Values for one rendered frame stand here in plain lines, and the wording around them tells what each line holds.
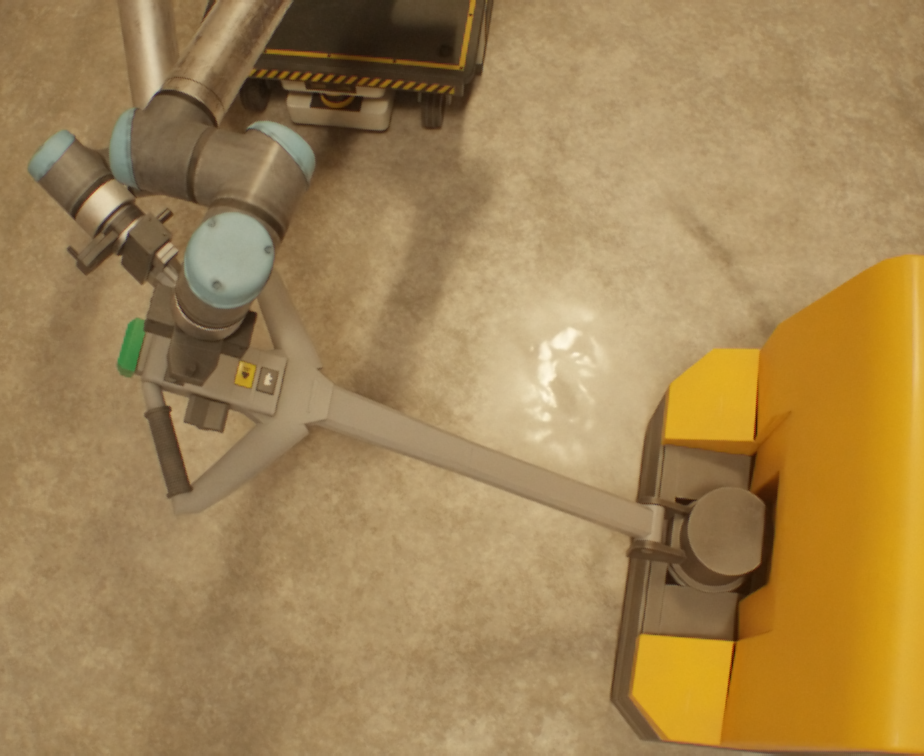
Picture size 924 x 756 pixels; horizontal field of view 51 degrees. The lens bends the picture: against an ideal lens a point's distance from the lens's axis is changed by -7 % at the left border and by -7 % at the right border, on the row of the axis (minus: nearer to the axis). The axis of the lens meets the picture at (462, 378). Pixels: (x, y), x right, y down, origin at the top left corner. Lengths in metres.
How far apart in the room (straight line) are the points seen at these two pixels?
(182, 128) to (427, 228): 1.51
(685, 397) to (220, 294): 1.28
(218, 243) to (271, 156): 0.12
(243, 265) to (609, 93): 1.93
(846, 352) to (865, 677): 0.56
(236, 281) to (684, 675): 1.26
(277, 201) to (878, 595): 1.03
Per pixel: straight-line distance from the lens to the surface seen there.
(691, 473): 2.16
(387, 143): 2.77
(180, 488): 1.48
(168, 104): 1.22
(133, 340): 1.52
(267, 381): 1.53
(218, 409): 1.51
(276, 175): 1.13
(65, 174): 1.59
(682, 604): 2.10
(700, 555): 1.96
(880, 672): 1.58
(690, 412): 2.14
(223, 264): 1.07
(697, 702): 2.01
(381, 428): 1.61
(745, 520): 2.00
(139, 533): 2.49
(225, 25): 1.30
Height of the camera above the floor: 2.33
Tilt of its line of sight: 70 degrees down
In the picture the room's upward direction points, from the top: straight up
